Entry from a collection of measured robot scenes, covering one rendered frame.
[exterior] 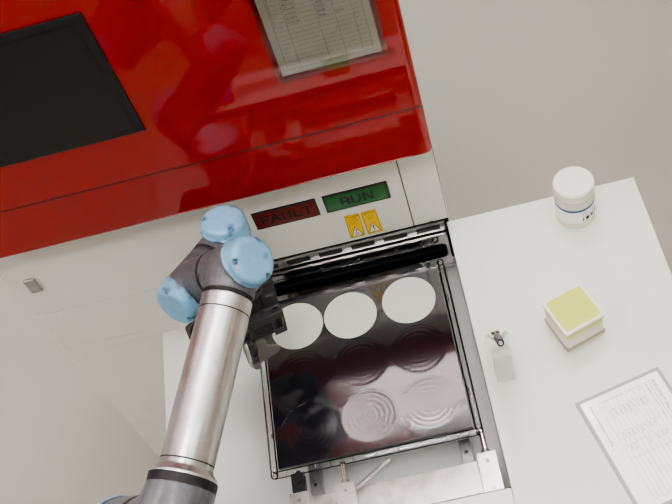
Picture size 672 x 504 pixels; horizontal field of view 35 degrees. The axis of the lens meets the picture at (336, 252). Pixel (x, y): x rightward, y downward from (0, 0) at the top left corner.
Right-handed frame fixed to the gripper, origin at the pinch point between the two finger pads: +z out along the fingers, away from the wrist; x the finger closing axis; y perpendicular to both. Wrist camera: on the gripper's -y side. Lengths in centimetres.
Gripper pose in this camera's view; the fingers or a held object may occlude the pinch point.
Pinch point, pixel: (252, 364)
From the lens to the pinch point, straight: 192.6
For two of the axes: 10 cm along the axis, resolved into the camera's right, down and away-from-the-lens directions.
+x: -4.2, -5.9, 6.9
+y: 9.0, -3.8, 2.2
